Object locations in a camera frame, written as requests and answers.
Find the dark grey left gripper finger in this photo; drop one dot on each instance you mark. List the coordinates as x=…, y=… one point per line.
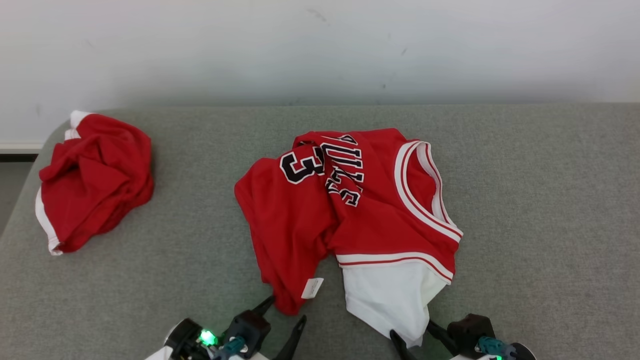
x=295, y=340
x=265, y=305

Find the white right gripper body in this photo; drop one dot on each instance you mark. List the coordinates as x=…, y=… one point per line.
x=465, y=357

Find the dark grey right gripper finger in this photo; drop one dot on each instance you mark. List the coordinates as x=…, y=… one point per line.
x=442, y=337
x=402, y=347

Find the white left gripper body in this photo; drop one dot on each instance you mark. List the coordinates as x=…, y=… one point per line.
x=207, y=339

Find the red Bulls basketball jersey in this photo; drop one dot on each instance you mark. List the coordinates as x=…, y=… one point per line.
x=380, y=220

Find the red Bulls basketball shorts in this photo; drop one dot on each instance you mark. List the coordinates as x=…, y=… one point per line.
x=95, y=185

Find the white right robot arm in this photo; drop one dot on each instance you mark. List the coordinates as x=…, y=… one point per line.
x=522, y=352

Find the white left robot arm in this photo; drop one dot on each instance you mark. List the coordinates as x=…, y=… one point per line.
x=180, y=340

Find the grey fabric sofa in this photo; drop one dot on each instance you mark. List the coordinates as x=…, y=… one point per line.
x=525, y=200

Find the white baseboard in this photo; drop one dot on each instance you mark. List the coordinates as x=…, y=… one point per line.
x=20, y=147

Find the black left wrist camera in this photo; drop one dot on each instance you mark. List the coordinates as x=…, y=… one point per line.
x=250, y=325

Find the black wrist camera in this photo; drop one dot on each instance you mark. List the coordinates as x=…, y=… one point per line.
x=470, y=327
x=250, y=325

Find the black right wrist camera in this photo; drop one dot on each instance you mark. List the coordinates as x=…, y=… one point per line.
x=470, y=327

